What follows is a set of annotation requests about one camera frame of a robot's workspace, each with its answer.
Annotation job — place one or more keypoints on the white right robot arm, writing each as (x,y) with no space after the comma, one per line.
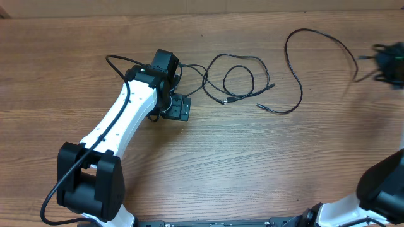
(379,195)

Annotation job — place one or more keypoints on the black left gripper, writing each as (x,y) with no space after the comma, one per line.
(178,111)

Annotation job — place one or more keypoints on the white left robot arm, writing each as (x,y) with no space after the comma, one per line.
(90,179)

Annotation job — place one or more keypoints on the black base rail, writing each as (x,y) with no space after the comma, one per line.
(272,222)

